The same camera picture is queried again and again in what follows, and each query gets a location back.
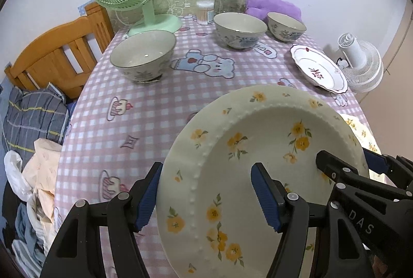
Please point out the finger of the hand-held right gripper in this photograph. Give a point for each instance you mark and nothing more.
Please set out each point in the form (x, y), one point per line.
(342, 173)
(376, 161)

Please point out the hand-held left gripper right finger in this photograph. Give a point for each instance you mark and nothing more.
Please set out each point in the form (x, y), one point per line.
(265, 197)

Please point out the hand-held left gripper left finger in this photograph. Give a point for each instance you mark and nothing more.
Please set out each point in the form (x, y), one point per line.
(147, 197)

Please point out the cream plate with yellow flowers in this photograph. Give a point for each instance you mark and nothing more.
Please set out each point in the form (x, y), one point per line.
(363, 132)
(258, 136)

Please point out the large dark-rimmed ceramic bowl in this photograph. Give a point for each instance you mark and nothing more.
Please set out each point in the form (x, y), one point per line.
(142, 52)

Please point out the pink checked tablecloth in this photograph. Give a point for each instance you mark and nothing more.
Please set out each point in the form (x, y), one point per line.
(145, 110)

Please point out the white desk fan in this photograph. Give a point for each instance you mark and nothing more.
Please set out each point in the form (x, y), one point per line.
(361, 65)

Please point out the white plate with red flower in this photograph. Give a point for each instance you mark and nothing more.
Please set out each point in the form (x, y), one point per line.
(317, 68)

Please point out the peach cloth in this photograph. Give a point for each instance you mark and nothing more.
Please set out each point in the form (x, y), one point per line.
(42, 168)

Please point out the blue clothes pile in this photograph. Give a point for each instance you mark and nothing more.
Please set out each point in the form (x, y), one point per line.
(27, 242)

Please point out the white plastic bag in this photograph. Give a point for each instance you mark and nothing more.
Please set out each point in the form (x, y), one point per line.
(14, 174)

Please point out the grey plaid pillow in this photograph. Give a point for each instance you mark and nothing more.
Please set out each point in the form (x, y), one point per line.
(32, 119)

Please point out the small blue floral bowl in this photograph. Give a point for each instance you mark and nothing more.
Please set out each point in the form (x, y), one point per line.
(285, 26)

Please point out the medium blue floral bowl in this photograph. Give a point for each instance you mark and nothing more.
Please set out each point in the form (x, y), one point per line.
(240, 29)

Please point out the wooden bed headboard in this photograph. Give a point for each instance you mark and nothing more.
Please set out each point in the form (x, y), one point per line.
(51, 55)

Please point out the purple plush toy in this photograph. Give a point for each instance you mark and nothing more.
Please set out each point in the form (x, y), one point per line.
(274, 3)

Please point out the cotton swab container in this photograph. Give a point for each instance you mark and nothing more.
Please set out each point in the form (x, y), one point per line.
(205, 13)

